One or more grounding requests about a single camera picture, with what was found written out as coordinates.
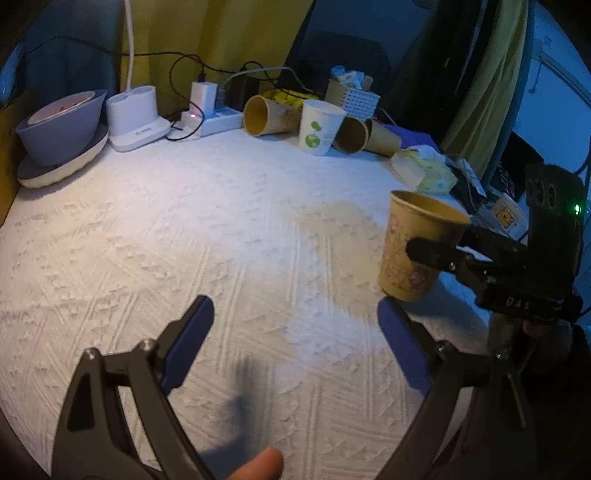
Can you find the brown paper cup lying middle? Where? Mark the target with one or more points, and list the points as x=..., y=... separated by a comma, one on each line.
x=352, y=136

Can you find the yellow curtain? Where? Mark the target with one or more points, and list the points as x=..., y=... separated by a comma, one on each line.
x=224, y=34
x=477, y=126

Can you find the yellow bag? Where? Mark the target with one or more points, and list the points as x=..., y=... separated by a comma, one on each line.
x=288, y=97

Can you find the white bear mug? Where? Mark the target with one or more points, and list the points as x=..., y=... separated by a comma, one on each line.
x=510, y=217

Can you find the white tablecloth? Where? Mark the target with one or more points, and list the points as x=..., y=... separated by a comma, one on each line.
x=287, y=245

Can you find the white desk lamp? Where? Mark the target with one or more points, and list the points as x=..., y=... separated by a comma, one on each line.
x=132, y=116

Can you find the brown paper cup lying left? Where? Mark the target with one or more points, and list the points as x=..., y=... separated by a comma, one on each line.
x=263, y=116

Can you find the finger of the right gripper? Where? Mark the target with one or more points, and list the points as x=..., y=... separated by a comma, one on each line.
x=493, y=245
x=467, y=269

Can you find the purple bowl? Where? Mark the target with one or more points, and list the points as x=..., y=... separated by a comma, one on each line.
x=60, y=131

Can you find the operator thumb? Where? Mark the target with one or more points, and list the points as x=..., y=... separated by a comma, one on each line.
x=268, y=465

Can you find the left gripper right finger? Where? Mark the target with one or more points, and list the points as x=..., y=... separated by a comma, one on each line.
x=439, y=371

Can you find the white charger plug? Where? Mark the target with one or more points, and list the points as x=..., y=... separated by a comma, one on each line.
x=202, y=98

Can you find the yellow curtain left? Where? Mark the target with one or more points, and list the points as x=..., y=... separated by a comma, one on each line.
x=224, y=34

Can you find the white plate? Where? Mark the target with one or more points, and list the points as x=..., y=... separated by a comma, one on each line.
x=33, y=176

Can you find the brown paper cup lying right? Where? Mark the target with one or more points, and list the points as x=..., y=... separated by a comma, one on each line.
x=381, y=140

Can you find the black charger plug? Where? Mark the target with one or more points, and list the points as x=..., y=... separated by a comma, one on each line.
x=240, y=90

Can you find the yellow curtain right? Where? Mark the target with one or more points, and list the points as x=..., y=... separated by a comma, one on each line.
x=477, y=126

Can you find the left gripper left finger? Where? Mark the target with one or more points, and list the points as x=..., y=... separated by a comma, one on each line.
x=93, y=440

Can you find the brown patterned paper cup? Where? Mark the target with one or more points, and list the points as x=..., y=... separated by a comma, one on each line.
x=417, y=225

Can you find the yellow tissue pack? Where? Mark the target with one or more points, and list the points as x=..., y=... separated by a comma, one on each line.
x=423, y=169

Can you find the white paper cup green print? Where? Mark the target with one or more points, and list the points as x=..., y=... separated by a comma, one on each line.
x=320, y=123

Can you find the white lattice basket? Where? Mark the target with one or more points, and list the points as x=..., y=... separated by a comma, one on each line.
x=357, y=103

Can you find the white power strip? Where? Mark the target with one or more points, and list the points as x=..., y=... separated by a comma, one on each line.
x=222, y=120

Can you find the brown paper cup lying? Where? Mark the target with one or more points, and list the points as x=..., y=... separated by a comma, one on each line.
x=381, y=140
x=263, y=116
x=352, y=136

